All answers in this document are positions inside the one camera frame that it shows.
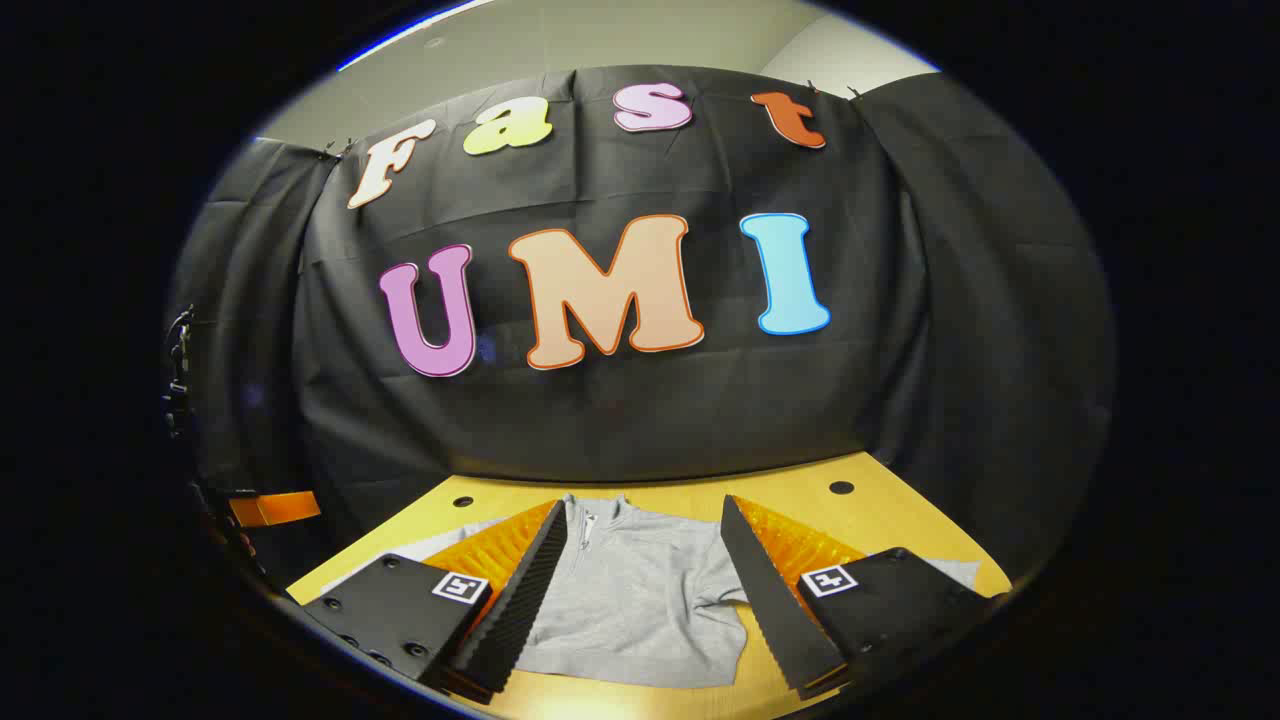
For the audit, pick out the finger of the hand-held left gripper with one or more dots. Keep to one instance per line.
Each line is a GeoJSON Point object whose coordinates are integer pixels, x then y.
{"type": "Point", "coordinates": [275, 508]}

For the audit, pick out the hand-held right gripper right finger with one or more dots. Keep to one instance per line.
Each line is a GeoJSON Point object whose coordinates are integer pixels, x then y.
{"type": "Point", "coordinates": [765, 590]}

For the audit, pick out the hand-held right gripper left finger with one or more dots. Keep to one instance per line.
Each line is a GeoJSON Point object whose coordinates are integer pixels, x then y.
{"type": "Point", "coordinates": [525, 590]}

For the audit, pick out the grey zip-neck sweatshirt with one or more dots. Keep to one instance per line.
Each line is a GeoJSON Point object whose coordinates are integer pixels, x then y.
{"type": "Point", "coordinates": [640, 590]}

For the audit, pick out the black backdrop cloth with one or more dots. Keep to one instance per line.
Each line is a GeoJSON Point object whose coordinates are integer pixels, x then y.
{"type": "Point", "coordinates": [650, 400]}

